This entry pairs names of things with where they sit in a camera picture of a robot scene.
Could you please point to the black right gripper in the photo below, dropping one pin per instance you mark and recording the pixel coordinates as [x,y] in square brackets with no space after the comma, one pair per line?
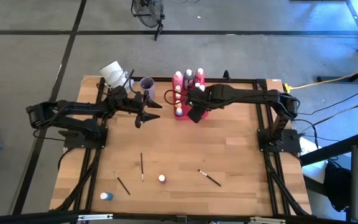
[200,102]

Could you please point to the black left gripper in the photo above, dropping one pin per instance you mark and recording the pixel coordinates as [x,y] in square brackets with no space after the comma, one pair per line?
[139,109]

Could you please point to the tall lavender paint bottle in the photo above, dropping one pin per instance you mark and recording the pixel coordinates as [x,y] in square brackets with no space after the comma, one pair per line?
[202,87]

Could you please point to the small red paint bottle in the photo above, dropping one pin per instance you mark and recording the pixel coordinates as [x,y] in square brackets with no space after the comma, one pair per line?
[177,96]

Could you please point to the yellow black-banded paint bottle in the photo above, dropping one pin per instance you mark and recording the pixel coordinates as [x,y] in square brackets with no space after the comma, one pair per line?
[177,89]

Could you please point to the tall pink paint bottle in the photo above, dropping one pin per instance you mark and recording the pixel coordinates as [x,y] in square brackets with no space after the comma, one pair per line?
[178,79]

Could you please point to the magenta black-taped paint bottle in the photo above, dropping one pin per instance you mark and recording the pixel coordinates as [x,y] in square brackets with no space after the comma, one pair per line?
[162,178]

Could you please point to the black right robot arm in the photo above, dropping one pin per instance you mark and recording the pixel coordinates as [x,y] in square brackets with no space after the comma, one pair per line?
[253,96]

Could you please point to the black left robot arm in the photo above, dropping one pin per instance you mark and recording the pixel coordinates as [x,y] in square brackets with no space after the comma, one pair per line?
[73,109]

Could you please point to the tall grey paint bottle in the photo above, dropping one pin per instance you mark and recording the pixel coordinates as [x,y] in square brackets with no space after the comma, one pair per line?
[188,79]

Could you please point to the tall red paint bottle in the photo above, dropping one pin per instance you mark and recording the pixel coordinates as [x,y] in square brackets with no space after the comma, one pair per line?
[199,76]

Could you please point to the pink plastic bin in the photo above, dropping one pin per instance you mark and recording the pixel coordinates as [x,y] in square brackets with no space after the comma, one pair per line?
[183,116]

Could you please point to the lavender plastic cup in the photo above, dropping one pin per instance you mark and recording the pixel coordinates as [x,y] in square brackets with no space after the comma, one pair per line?
[147,85]

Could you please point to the white paper towel roll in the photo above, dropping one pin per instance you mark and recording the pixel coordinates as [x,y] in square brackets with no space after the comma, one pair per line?
[112,73]

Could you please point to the black floor fan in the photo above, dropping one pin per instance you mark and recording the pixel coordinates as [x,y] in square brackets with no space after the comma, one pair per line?
[148,12]

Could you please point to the black bag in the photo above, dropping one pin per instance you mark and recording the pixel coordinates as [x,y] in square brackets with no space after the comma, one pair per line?
[337,186]

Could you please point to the black curved bracket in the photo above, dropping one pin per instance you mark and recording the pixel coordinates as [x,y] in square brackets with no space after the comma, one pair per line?
[226,74]

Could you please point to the black aluminium table frame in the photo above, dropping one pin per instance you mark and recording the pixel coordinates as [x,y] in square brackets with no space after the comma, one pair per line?
[244,80]

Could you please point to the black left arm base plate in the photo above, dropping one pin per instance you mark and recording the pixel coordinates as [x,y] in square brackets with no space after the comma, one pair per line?
[73,143]

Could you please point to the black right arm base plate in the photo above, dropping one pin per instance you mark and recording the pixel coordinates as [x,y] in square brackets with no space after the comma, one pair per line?
[294,144]

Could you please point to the black camera box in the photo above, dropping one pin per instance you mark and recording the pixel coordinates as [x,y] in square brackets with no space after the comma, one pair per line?
[181,218]

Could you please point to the silver beam bracket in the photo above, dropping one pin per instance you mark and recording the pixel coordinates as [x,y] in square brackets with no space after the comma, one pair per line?
[267,220]
[95,217]

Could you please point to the black overhead frame beam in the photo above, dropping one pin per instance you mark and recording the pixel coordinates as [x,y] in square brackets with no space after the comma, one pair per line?
[26,217]

